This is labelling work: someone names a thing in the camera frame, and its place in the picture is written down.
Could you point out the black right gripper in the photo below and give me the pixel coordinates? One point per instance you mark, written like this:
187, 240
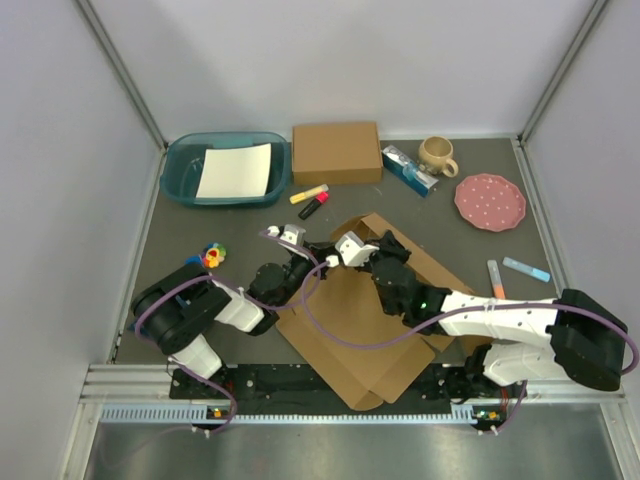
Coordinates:
389, 246

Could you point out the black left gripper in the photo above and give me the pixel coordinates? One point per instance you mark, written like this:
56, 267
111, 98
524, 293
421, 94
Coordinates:
320, 251

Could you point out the brown cardboard box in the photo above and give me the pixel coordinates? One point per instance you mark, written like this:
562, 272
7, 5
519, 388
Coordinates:
340, 153
347, 305

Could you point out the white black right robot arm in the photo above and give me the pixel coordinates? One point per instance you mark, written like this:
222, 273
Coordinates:
570, 337

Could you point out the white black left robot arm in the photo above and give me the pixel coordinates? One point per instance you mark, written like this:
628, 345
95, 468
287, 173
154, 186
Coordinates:
176, 312

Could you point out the closed brown cardboard box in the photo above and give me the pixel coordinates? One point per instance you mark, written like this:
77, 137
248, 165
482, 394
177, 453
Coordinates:
340, 153

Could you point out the green yellow plush flower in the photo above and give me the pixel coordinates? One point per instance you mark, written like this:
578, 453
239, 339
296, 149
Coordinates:
213, 255

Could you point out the yellow highlighter pen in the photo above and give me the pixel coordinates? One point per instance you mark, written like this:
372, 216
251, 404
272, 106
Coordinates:
308, 194

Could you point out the orange grey marker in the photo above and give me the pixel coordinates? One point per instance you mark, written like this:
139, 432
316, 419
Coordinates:
495, 279

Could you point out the black pink highlighter pen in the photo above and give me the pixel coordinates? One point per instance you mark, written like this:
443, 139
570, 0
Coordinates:
313, 205

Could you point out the light blue marker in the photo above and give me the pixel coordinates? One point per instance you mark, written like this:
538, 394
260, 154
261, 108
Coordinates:
526, 269

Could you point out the white paper sheet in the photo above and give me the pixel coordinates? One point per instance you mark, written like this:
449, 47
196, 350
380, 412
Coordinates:
235, 173

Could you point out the blue toothbrush package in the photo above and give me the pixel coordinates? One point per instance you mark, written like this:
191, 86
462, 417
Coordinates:
407, 171

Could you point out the teal plastic bin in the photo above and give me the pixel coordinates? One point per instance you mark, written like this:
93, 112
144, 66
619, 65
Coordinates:
184, 163

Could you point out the pink dotted plate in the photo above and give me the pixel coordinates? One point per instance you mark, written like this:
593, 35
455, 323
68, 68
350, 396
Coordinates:
490, 202

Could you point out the beige ceramic mug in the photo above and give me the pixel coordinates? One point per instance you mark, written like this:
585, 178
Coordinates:
436, 157

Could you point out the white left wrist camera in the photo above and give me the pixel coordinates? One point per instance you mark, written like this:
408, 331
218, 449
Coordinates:
291, 234

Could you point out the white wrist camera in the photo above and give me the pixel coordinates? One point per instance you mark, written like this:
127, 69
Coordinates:
291, 234
351, 251

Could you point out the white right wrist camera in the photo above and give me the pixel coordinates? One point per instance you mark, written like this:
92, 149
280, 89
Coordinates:
351, 251

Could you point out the grey slotted cable duct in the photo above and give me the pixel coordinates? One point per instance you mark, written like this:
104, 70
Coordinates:
204, 415

